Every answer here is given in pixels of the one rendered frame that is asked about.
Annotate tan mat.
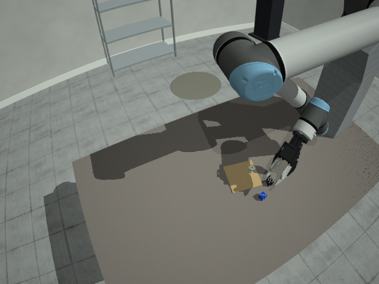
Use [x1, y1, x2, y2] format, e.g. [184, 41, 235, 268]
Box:
[223, 160, 263, 193]

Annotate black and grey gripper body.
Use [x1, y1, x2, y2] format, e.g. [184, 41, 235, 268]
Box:
[278, 130, 309, 164]

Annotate white die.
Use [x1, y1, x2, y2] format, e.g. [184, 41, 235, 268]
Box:
[248, 165, 256, 173]

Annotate blue die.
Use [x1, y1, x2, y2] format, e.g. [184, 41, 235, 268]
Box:
[258, 192, 267, 201]

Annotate black die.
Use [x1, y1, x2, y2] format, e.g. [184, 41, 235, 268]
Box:
[266, 178, 274, 186]

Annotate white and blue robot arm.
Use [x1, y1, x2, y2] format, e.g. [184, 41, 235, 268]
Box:
[213, 0, 379, 141]

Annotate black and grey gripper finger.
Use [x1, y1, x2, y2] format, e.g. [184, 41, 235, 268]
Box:
[266, 153, 281, 180]
[274, 161, 298, 186]

